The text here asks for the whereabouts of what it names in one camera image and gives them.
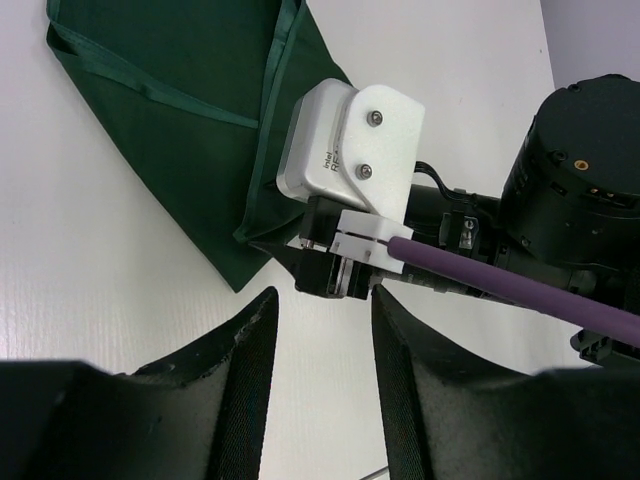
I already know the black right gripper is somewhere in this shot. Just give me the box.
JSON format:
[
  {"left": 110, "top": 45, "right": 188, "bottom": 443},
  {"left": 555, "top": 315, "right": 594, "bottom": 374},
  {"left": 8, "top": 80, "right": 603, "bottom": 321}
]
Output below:
[{"left": 249, "top": 185, "right": 499, "bottom": 300}]

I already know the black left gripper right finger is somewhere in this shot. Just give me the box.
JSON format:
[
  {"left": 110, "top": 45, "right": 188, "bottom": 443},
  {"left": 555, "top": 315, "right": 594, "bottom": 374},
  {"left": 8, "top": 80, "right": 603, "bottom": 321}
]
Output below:
[{"left": 371, "top": 286, "right": 639, "bottom": 479}]

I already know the dark green cloth napkin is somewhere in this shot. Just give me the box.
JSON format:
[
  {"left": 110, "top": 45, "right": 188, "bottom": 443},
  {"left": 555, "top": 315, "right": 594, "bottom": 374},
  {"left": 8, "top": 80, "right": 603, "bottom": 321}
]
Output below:
[{"left": 46, "top": 0, "right": 345, "bottom": 291}]

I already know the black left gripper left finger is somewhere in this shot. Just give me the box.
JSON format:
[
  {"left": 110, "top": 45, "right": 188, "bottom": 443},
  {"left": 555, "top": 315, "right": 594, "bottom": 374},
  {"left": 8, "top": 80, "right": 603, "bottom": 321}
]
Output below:
[{"left": 1, "top": 288, "right": 278, "bottom": 479}]

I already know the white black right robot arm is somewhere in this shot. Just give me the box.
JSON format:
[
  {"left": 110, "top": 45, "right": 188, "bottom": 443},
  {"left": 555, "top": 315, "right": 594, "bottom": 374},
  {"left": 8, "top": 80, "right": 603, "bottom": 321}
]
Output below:
[{"left": 405, "top": 74, "right": 639, "bottom": 368}]

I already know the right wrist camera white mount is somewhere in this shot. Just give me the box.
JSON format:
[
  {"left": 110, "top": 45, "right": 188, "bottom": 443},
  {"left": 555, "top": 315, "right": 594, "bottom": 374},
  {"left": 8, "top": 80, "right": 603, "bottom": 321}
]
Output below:
[{"left": 274, "top": 77, "right": 426, "bottom": 276}]

